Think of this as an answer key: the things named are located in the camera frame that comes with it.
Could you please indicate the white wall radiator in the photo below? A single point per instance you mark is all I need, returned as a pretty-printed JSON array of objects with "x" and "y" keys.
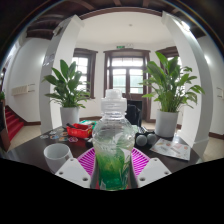
[{"x": 22, "y": 89}]

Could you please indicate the red plastic basket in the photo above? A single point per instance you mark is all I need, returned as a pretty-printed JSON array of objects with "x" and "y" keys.
[{"x": 78, "y": 131}]

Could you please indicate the printed paper leaflet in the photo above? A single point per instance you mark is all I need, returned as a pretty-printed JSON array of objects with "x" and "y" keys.
[{"x": 171, "y": 148}]

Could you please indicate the red carpeted staircase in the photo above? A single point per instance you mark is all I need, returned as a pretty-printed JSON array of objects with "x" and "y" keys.
[{"x": 13, "y": 121}]

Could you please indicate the green exit sign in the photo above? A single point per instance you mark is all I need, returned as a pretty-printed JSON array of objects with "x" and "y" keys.
[{"x": 120, "y": 47}]

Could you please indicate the black chair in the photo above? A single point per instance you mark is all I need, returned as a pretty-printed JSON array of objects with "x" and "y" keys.
[{"x": 134, "y": 111}]

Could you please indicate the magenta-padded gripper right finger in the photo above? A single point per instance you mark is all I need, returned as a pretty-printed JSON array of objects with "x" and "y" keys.
[{"x": 151, "y": 170}]

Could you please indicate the black dumbbell with grey ends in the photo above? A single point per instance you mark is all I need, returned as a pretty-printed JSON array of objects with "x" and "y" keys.
[{"x": 146, "y": 139}]

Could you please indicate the dark-framed window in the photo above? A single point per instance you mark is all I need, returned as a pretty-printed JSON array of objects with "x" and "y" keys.
[
  {"x": 171, "y": 55},
  {"x": 83, "y": 71}
]

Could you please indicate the white cup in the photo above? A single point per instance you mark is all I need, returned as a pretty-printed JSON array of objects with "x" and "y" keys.
[{"x": 56, "y": 155}]

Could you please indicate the clear green-labelled drink bottle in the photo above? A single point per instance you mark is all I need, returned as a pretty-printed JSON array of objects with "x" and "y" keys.
[{"x": 113, "y": 140}]

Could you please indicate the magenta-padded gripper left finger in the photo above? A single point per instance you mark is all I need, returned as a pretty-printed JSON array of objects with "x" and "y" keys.
[{"x": 71, "y": 170}]

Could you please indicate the leafy plant in white pot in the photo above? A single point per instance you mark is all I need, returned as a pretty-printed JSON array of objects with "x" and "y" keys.
[
  {"x": 168, "y": 86},
  {"x": 68, "y": 86}
]

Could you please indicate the dark wooden glazed door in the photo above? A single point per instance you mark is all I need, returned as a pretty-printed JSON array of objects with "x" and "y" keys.
[{"x": 128, "y": 78}]

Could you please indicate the colourful round stickers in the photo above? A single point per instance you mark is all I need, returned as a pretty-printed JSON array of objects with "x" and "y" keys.
[{"x": 63, "y": 137}]

